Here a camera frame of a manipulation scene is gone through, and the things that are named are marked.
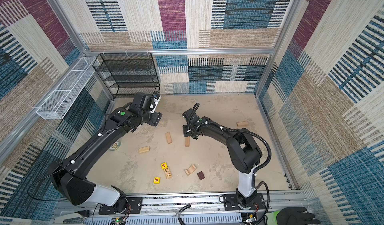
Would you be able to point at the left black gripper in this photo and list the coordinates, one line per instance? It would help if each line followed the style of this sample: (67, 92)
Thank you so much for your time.
(156, 119)

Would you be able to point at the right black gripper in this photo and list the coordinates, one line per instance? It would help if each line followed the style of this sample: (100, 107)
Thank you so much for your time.
(186, 132)

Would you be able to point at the plain wood block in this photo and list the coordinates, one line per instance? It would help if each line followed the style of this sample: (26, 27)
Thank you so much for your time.
(169, 138)

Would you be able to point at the light wood block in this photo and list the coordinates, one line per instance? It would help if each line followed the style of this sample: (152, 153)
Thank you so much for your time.
(144, 149)

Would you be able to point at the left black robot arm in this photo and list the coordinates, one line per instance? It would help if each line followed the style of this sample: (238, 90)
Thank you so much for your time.
(70, 176)

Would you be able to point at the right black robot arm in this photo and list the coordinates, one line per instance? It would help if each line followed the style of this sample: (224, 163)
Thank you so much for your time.
(244, 152)

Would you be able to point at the wood arch block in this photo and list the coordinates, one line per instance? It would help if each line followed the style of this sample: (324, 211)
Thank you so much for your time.
(190, 169)

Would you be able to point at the dark red triangular block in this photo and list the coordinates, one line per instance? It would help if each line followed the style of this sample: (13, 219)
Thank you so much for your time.
(201, 175)

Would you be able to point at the patterned wood block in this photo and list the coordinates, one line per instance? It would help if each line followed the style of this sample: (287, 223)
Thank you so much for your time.
(168, 173)

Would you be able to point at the black and green gloved hand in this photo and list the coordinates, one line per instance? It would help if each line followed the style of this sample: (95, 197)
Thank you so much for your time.
(291, 216)

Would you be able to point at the yellow cube with red letter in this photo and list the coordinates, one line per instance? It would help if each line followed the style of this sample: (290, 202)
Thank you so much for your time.
(164, 165)

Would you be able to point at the round tin can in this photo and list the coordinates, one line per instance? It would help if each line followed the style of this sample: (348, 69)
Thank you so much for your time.
(115, 145)

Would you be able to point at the small yellow letter cube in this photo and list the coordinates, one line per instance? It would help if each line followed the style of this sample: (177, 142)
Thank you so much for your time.
(156, 180)

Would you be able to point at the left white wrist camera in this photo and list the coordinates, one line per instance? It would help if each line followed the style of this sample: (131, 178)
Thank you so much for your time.
(155, 99)

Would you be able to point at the black wire mesh shelf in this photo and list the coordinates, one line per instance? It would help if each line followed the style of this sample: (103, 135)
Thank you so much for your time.
(125, 74)

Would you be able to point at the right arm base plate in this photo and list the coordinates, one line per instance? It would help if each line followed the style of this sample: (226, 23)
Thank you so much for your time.
(233, 202)

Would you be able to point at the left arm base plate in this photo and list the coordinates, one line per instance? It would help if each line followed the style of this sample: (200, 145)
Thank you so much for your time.
(132, 205)

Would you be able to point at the white wire mesh basket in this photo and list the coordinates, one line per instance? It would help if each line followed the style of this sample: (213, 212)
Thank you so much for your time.
(56, 106)

